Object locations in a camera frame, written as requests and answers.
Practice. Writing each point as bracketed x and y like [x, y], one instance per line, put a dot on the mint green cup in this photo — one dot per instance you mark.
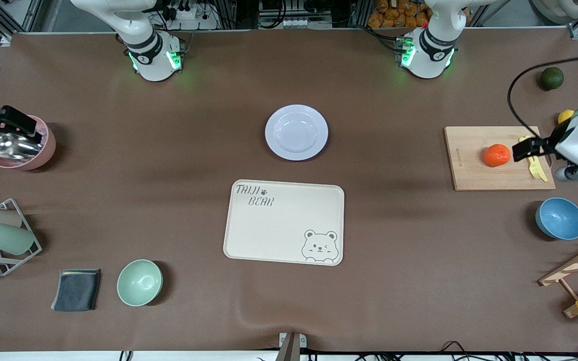
[8, 238]

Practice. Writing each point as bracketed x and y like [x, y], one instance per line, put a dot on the yellow lemon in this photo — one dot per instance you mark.
[565, 116]

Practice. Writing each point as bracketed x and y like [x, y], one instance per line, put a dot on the dark grey folded cloth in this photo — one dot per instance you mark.
[76, 291]

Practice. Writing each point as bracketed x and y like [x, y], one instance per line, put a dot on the blue bowl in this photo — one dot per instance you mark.
[560, 219]

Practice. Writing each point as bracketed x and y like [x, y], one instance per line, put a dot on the metal mount bracket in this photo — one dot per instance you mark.
[289, 351]

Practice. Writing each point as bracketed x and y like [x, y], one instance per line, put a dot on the dark green lime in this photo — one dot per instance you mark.
[552, 78]

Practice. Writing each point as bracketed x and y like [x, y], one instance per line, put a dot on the wooden cutting board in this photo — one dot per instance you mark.
[474, 160]

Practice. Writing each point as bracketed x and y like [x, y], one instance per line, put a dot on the orange fruit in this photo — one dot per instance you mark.
[496, 155]

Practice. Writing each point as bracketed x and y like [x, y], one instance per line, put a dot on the shiny metal scoop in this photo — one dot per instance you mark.
[23, 152]

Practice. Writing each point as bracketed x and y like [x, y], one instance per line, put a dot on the wooden drying rack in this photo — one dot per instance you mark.
[570, 268]

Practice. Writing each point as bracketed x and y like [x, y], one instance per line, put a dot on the mint green bowl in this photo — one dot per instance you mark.
[139, 283]

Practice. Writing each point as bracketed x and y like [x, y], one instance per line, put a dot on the yellow plastic fork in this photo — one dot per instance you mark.
[539, 173]

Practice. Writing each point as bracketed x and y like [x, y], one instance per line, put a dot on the white round plate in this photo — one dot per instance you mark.
[296, 132]

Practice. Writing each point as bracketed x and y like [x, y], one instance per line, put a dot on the pink bowl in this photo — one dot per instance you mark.
[45, 150]

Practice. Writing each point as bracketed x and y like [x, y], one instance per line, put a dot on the cream tray with bear print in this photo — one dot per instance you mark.
[284, 223]

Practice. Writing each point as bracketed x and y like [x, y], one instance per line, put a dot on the white power strip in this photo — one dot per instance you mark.
[193, 20]

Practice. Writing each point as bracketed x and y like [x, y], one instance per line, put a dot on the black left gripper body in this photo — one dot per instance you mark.
[548, 143]

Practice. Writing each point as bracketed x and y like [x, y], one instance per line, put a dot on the orange snack packets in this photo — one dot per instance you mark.
[394, 15]

